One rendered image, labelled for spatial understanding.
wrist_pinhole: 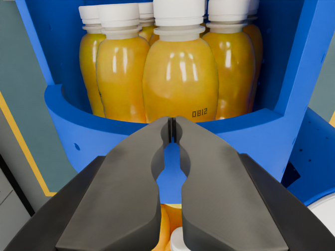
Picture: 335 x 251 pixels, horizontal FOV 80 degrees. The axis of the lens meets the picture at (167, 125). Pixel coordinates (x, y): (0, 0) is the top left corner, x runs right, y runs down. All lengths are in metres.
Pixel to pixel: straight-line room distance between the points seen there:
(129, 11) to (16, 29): 1.47
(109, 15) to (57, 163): 1.95
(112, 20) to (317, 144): 0.60
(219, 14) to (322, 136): 0.56
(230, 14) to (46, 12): 0.19
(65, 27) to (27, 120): 1.67
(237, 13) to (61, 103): 0.18
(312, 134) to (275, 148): 0.54
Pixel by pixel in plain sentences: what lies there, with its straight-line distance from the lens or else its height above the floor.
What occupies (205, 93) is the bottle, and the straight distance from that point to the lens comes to 0.17.
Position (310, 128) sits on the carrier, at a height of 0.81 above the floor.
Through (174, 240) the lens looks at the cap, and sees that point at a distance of 0.37.
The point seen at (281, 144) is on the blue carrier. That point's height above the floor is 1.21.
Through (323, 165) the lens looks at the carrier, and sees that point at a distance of 0.63.
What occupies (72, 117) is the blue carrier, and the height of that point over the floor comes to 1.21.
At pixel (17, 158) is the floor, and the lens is 2.28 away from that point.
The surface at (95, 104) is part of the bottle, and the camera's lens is 0.29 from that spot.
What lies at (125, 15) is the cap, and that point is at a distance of 0.21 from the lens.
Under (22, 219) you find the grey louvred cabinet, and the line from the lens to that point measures 2.64.
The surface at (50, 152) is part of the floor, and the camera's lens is 2.05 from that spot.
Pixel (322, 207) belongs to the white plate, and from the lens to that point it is 0.60.
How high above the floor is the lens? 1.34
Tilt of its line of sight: 58 degrees down
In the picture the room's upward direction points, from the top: 176 degrees counter-clockwise
